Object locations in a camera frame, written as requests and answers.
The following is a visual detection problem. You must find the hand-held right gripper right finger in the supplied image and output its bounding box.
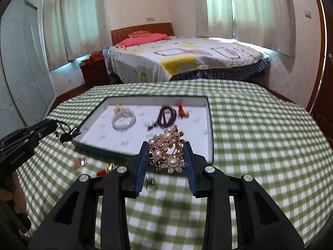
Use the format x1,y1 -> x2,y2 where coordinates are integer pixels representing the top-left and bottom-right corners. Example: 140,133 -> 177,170
183,140 -> 305,250

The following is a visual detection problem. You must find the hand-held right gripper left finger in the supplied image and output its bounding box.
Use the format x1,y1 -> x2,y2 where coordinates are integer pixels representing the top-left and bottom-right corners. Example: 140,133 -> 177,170
28,141 -> 151,250

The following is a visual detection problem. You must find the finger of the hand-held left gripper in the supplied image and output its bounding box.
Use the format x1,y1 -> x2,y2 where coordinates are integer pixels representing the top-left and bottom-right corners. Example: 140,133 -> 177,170
26,126 -> 58,142
25,119 -> 58,134

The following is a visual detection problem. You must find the gold pearl flower brooch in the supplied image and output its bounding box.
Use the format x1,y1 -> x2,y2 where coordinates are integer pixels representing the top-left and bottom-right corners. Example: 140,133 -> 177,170
147,125 -> 186,174

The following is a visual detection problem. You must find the dark green jewelry tray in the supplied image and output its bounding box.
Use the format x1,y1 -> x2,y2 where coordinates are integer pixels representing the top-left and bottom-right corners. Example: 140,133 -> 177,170
72,95 -> 214,163

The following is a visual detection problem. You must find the white jade bangle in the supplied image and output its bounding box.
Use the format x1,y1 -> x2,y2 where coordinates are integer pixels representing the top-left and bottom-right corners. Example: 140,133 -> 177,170
112,111 -> 137,130

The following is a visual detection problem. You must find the red knot gold charm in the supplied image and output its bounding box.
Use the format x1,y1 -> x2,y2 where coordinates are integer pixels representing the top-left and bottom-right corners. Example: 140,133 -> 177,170
175,101 -> 191,118

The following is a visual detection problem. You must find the dark red bead bracelet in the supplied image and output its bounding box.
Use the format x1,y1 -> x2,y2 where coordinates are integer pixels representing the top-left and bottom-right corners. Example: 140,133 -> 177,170
147,105 -> 179,132

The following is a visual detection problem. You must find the person's left hand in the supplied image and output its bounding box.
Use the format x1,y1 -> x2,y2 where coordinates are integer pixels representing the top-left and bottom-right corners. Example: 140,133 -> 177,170
0,173 -> 26,214

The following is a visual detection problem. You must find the small red gold charm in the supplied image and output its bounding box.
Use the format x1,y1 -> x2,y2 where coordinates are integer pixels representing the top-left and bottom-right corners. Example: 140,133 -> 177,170
96,163 -> 116,178

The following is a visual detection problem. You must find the frosted glass wardrobe door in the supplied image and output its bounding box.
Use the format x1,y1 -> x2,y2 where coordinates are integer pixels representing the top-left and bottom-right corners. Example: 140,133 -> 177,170
0,0 -> 58,138

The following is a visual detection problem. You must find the green checked tablecloth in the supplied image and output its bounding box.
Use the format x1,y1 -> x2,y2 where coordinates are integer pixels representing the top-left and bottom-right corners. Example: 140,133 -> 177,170
16,79 -> 319,250

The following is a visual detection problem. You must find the dark wooden nightstand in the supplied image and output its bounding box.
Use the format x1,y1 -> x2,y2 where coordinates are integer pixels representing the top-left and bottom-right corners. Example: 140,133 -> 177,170
79,57 -> 110,86

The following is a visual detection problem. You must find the pale sheer curtain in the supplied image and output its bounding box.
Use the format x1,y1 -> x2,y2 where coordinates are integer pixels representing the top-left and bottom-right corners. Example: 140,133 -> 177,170
230,0 -> 297,56
43,0 -> 107,71
195,0 -> 235,38

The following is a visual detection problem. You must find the dark plaid bed skirt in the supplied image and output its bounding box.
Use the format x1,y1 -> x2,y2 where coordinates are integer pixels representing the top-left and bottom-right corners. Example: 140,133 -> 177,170
169,59 -> 270,81

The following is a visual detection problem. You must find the bed with patterned quilt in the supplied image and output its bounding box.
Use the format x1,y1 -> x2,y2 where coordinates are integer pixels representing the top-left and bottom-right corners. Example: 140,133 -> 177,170
108,37 -> 271,84

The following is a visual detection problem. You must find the pink pillow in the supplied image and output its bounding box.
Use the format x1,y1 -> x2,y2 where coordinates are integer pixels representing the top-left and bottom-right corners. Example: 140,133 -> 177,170
116,33 -> 172,48

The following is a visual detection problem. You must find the wooden bed headboard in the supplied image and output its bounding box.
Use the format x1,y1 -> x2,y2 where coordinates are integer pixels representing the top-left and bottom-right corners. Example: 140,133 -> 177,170
111,22 -> 174,45

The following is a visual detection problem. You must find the brown wooden door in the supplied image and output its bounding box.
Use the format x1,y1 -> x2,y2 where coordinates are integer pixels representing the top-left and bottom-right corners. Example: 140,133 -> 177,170
306,0 -> 333,146

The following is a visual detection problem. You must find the silver ring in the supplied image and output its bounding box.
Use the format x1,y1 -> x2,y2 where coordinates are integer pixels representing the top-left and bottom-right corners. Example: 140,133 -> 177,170
144,173 -> 158,192

